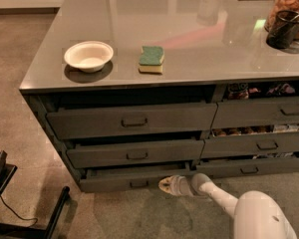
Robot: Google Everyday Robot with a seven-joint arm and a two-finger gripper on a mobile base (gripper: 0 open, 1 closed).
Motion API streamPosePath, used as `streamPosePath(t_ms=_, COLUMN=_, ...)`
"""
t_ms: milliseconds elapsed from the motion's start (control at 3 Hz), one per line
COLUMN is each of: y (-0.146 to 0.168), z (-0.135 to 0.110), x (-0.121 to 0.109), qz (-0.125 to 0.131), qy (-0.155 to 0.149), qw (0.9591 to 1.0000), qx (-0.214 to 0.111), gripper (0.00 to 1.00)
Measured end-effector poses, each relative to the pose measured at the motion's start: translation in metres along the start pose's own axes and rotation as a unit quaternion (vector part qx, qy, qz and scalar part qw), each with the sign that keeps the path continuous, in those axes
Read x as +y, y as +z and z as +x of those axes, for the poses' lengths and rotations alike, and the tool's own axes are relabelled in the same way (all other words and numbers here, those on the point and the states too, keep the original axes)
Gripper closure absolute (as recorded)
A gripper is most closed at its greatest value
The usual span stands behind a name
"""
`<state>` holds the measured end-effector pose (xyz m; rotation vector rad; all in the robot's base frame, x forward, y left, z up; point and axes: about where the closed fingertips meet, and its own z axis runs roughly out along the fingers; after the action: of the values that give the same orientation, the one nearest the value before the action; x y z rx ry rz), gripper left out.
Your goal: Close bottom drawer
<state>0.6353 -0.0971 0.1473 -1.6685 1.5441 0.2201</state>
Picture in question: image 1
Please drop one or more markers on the snack packets in drawer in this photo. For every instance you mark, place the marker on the snack packets in drawer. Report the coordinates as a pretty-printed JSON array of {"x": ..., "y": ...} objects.
[{"x": 243, "y": 91}]

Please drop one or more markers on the green and yellow sponge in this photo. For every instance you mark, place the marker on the green and yellow sponge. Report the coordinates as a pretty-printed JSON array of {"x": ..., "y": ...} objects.
[{"x": 151, "y": 59}]

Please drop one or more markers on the grey kitchen island cabinet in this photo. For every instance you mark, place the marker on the grey kitchen island cabinet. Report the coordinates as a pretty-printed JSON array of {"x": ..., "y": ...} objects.
[{"x": 131, "y": 91}]

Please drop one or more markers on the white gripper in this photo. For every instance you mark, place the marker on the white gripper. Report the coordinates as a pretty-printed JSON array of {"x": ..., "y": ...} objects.
[{"x": 180, "y": 187}]

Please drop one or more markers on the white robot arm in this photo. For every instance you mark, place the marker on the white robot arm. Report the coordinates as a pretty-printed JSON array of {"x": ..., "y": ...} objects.
[{"x": 255, "y": 214}]

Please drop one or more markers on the grey drawer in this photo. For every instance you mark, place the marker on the grey drawer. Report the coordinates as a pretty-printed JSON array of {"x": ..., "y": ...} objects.
[
  {"x": 116, "y": 121},
  {"x": 249, "y": 167},
  {"x": 254, "y": 112},
  {"x": 235, "y": 145},
  {"x": 131, "y": 177},
  {"x": 135, "y": 153}
]

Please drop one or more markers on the white paper bowl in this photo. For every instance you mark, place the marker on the white paper bowl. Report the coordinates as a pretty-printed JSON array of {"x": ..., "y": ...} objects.
[{"x": 89, "y": 56}]

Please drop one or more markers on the black mesh cup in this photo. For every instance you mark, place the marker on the black mesh cup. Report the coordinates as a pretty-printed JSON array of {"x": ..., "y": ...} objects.
[{"x": 284, "y": 29}]

